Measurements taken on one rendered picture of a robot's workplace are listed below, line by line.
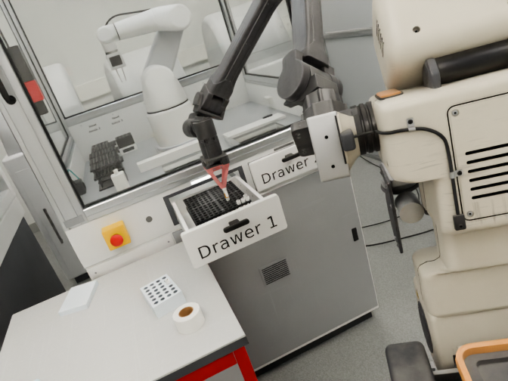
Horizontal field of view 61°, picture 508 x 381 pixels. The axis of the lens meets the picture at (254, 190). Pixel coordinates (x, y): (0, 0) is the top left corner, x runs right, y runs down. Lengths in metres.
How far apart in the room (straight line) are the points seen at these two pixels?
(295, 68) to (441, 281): 0.46
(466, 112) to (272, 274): 1.19
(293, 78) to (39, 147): 0.86
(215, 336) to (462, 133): 0.69
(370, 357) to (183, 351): 1.06
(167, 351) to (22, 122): 0.78
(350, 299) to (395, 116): 1.38
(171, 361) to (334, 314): 1.04
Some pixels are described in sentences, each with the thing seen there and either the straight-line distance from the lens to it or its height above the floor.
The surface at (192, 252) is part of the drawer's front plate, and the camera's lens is 1.18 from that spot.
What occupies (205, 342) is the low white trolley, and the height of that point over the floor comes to 0.76.
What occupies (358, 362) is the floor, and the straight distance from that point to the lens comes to 1.94.
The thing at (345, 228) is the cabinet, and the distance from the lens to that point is 1.77.
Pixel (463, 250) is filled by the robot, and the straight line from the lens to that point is 0.80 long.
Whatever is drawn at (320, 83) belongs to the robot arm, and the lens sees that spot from 0.79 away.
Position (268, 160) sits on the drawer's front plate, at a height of 0.91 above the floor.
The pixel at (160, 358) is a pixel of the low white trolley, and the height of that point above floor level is 0.76.
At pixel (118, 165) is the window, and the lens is 1.44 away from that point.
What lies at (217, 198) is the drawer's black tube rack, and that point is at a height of 0.90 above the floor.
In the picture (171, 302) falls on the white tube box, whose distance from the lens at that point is 1.18.
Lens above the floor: 1.41
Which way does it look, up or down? 23 degrees down
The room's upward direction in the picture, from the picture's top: 18 degrees counter-clockwise
